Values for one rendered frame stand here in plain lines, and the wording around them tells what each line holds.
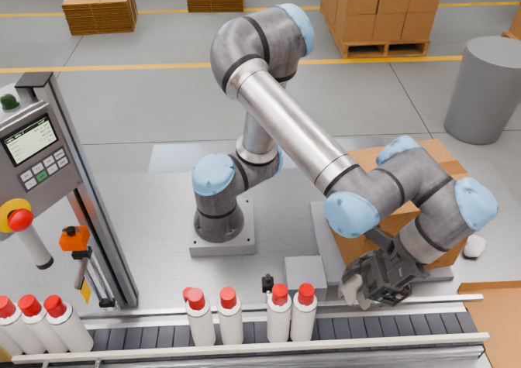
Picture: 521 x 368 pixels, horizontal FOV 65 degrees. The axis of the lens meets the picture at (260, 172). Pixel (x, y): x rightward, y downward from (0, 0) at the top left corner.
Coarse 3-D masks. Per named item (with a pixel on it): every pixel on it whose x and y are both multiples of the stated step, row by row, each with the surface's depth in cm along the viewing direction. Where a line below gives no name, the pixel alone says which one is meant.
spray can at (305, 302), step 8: (304, 288) 83; (312, 288) 83; (296, 296) 86; (304, 296) 82; (312, 296) 83; (296, 304) 85; (304, 304) 84; (312, 304) 85; (296, 312) 86; (304, 312) 85; (312, 312) 86; (296, 320) 88; (304, 320) 87; (312, 320) 88; (296, 328) 90; (304, 328) 89; (312, 328) 93; (296, 336) 93; (304, 336) 92
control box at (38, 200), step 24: (0, 96) 65; (0, 120) 60; (24, 120) 62; (0, 144) 60; (0, 168) 62; (24, 168) 65; (72, 168) 73; (0, 192) 63; (24, 192) 67; (48, 192) 71; (0, 216) 64; (0, 240) 67
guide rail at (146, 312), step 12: (408, 300) 95; (420, 300) 95; (432, 300) 95; (444, 300) 95; (456, 300) 95; (468, 300) 95; (480, 300) 95; (84, 312) 93; (96, 312) 93; (108, 312) 93; (120, 312) 93; (132, 312) 93; (144, 312) 93; (156, 312) 93; (168, 312) 93; (180, 312) 93; (216, 312) 94
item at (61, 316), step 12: (48, 300) 82; (60, 300) 82; (48, 312) 82; (60, 312) 83; (72, 312) 85; (60, 324) 83; (72, 324) 86; (60, 336) 87; (72, 336) 87; (84, 336) 91; (72, 348) 90; (84, 348) 92
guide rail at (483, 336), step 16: (416, 336) 93; (432, 336) 93; (448, 336) 93; (464, 336) 93; (480, 336) 93; (96, 352) 91; (112, 352) 91; (128, 352) 91; (144, 352) 91; (160, 352) 91; (176, 352) 91; (192, 352) 91; (208, 352) 91; (224, 352) 92; (240, 352) 92; (256, 352) 93
